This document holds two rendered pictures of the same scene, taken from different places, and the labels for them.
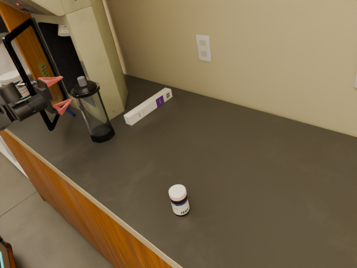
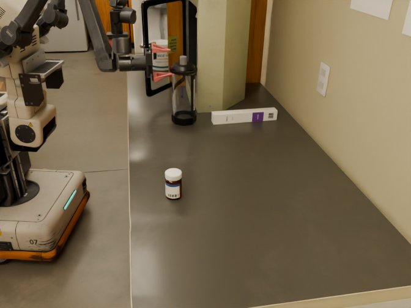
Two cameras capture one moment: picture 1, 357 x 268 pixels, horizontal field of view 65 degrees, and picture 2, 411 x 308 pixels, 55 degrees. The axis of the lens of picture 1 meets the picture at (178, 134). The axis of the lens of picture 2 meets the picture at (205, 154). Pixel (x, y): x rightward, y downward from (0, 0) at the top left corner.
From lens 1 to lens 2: 0.59 m
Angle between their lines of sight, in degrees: 27
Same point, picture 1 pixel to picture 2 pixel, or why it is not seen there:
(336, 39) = not seen: outside the picture
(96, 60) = (211, 49)
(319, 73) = (400, 146)
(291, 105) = (372, 177)
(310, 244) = (233, 272)
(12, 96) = (122, 48)
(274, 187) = (263, 225)
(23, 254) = (93, 210)
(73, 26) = (200, 10)
